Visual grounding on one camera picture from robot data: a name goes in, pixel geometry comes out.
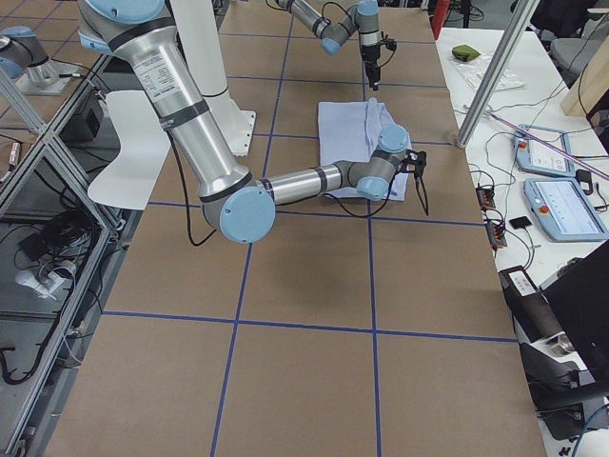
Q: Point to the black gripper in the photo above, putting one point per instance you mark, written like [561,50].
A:
[369,55]
[421,164]

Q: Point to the light blue striped shirt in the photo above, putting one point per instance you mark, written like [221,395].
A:
[350,131]

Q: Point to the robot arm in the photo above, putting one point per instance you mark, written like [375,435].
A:
[361,17]
[166,44]

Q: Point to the orange black usb hub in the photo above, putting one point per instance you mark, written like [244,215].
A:
[496,234]
[485,196]

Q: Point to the green fabric pouch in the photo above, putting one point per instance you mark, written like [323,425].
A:
[465,53]

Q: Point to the upper blue teach pendant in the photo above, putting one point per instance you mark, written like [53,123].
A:
[534,157]

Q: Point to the blue teach pendant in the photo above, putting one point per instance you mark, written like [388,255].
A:
[534,157]
[563,210]

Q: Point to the lower blue teach pendant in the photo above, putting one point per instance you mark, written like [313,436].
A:
[563,210]

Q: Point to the black monitor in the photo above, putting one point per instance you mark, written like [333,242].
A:
[579,300]

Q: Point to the aluminium frame post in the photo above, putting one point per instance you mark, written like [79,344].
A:
[501,57]

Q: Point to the grabber stick with green handle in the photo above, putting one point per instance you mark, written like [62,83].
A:
[527,134]

